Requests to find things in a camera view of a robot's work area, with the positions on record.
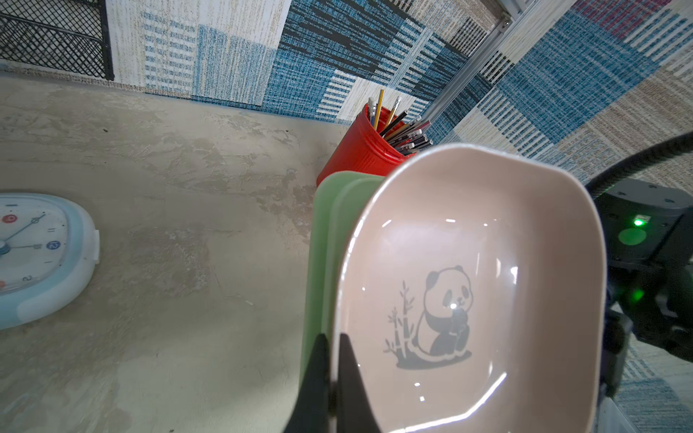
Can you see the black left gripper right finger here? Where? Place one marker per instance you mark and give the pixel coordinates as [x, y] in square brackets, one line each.
[354, 412]

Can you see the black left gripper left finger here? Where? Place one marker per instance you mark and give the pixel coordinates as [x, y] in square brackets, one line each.
[310, 413]

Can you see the pink panda square bowl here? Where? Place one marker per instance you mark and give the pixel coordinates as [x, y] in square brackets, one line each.
[472, 297]

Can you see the green electronic kitchen scale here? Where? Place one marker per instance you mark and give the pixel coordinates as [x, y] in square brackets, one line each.
[338, 204]

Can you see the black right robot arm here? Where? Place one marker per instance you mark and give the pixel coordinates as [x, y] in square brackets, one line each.
[648, 235]

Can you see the red pencil cup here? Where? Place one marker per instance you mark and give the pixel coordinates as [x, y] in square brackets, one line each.
[364, 150]

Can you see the pencils in red cup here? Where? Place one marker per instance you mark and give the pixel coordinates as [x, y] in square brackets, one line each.
[394, 126]

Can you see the round white alarm clock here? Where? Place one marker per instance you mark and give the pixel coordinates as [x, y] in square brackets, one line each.
[50, 248]

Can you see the black wire mesh shelf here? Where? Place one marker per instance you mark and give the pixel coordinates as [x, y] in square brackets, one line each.
[71, 36]

